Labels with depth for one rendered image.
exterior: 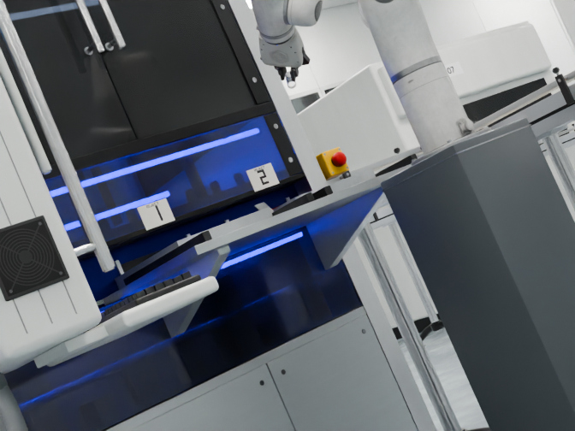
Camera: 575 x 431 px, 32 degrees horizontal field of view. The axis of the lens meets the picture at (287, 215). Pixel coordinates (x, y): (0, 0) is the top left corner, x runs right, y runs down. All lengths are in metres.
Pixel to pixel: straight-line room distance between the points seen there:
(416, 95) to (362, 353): 0.79
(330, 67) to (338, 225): 6.74
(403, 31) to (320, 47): 7.11
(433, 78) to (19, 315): 1.03
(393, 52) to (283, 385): 0.87
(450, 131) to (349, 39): 7.39
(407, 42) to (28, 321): 1.02
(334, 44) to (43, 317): 7.88
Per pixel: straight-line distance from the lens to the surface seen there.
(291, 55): 2.39
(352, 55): 9.49
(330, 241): 2.61
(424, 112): 2.19
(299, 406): 2.54
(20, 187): 1.74
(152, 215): 2.45
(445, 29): 10.44
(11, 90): 2.35
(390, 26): 2.19
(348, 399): 2.63
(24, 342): 1.68
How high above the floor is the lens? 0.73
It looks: 4 degrees up
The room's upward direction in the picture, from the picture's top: 24 degrees counter-clockwise
